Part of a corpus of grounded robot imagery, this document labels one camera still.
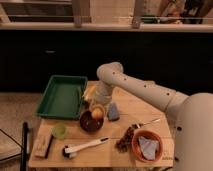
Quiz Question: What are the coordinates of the white dish brush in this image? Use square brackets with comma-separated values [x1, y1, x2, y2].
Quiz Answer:
[62, 137, 109, 158]

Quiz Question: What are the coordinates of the yellow banana toy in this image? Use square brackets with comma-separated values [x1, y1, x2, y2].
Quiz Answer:
[83, 85, 96, 102]

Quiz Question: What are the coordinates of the green plastic cup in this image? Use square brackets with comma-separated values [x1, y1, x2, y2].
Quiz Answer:
[52, 123, 66, 139]

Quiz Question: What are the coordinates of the green plastic tray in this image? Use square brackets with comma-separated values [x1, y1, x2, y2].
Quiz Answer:
[36, 75, 87, 120]

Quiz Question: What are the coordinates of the brown grape bunch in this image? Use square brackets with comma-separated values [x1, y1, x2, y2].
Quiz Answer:
[115, 127, 134, 153]

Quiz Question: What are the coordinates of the blue sponge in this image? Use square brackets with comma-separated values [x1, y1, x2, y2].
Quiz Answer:
[107, 103, 120, 121]

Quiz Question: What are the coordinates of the yellow apple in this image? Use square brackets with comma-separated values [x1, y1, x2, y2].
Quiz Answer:
[91, 108, 103, 120]

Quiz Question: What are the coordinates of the purple bowl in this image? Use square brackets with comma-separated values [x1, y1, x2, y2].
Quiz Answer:
[79, 110, 104, 133]

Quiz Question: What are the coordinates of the wooden block with black handle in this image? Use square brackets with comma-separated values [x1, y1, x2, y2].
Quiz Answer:
[35, 134, 53, 158]

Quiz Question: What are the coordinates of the black stand pole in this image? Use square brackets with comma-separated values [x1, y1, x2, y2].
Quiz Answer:
[20, 122, 29, 171]

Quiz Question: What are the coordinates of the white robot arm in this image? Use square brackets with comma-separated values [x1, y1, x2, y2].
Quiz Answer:
[93, 62, 213, 171]

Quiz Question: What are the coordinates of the orange bowl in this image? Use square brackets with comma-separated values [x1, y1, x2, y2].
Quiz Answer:
[131, 130, 163, 163]

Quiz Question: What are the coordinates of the grey cloth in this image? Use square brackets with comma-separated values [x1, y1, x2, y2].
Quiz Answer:
[138, 136, 159, 160]

